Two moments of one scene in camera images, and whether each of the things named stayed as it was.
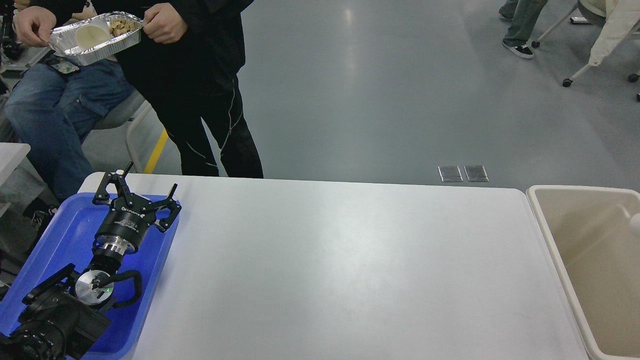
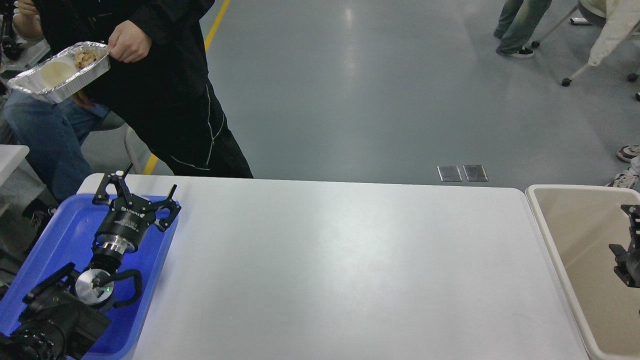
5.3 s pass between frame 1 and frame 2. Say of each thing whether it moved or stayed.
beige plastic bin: stayed
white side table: stayed
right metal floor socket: stayed
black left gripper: stayed
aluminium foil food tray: moved
